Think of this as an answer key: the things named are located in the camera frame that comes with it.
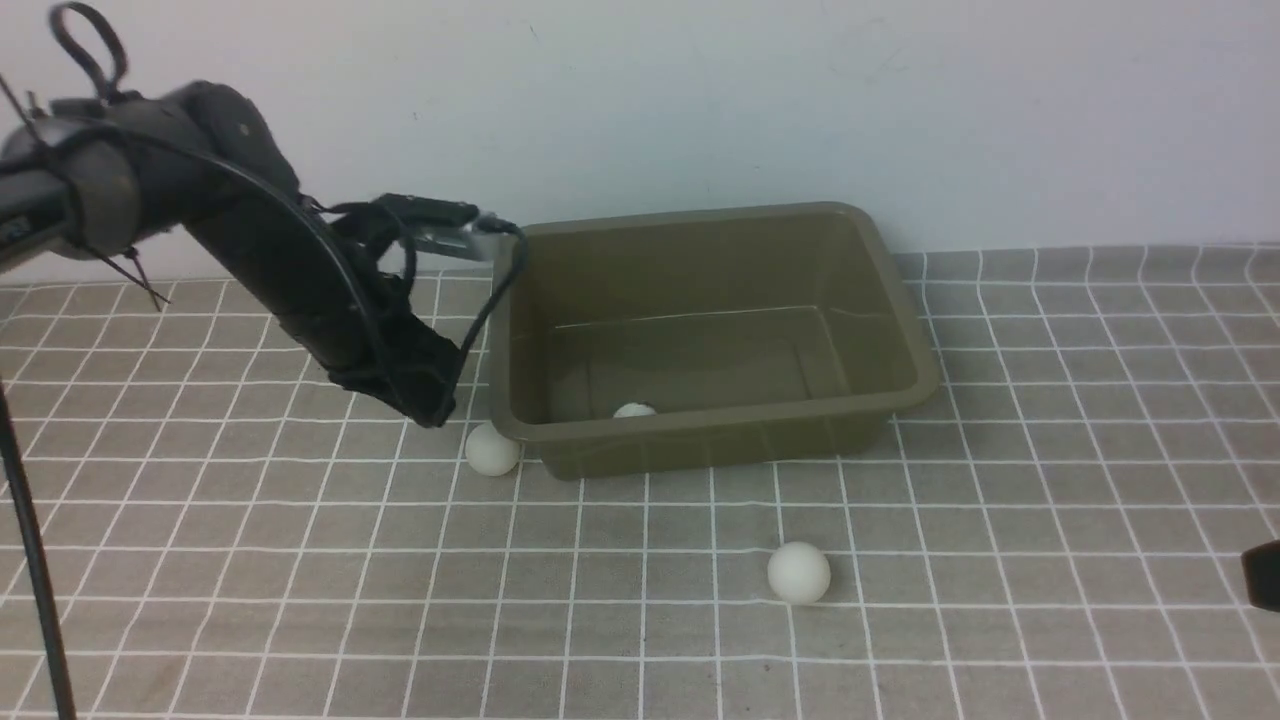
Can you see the black gripper left view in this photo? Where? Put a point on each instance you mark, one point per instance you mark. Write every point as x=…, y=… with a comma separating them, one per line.
x=400, y=361

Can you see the plain white ping-pong ball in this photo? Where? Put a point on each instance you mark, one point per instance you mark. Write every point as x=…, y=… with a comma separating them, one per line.
x=489, y=453

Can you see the white ping-pong ball with logo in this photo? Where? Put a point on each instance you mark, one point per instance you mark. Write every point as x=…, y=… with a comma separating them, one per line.
x=634, y=409

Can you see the olive green plastic bin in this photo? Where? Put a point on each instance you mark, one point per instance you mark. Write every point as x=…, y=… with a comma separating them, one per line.
x=758, y=334

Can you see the white ping-pong ball front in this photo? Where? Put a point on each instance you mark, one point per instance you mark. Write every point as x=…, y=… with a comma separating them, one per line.
x=799, y=573

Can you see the black robot arm right view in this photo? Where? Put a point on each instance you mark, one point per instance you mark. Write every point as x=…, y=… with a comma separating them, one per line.
x=1261, y=574

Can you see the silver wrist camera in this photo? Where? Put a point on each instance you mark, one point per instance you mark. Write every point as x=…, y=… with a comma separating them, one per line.
x=458, y=230

